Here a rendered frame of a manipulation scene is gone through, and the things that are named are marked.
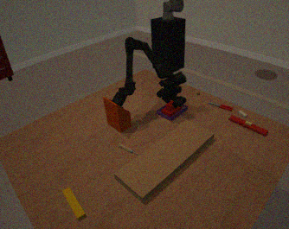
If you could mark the yellow rectangular bar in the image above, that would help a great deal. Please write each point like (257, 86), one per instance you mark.
(73, 203)

